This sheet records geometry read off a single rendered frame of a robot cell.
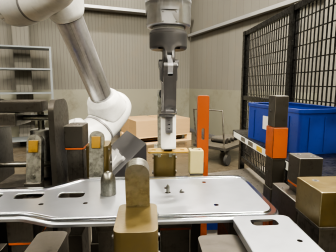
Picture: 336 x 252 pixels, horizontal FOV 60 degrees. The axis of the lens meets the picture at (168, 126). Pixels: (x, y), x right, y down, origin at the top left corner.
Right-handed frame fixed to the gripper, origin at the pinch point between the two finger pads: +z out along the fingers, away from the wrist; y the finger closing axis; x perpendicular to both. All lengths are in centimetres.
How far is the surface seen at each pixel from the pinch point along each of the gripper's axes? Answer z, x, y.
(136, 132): 83, -32, -514
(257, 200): 13.2, 17.5, 5.2
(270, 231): 13.3, 15.1, 17.4
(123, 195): 13.2, -9.4, 1.0
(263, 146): 10.1, 32.5, -30.3
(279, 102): -5.2, 29.7, -13.8
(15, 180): 16.6, -40.8, -20.1
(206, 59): -69, 126, -621
